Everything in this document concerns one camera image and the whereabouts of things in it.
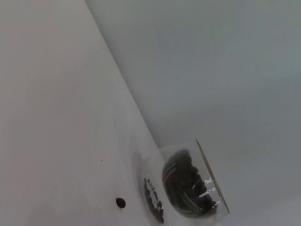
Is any double-wall glass cup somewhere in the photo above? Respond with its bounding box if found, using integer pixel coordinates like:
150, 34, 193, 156
131, 138, 231, 224

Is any coffee beans pile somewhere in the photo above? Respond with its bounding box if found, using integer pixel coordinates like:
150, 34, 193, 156
161, 149, 220, 214

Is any single loose coffee bean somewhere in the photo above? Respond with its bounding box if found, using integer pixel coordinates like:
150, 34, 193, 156
115, 197, 127, 209

